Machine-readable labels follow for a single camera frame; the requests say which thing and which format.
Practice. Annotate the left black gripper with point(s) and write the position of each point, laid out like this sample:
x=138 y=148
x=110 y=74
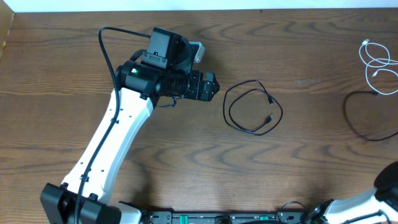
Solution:
x=202 y=86

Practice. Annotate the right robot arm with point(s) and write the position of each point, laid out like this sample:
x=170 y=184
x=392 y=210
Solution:
x=376 y=205

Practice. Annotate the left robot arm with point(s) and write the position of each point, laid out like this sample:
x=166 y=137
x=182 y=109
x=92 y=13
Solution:
x=164 y=68

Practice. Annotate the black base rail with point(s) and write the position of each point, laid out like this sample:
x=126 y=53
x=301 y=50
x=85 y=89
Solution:
x=283 y=214

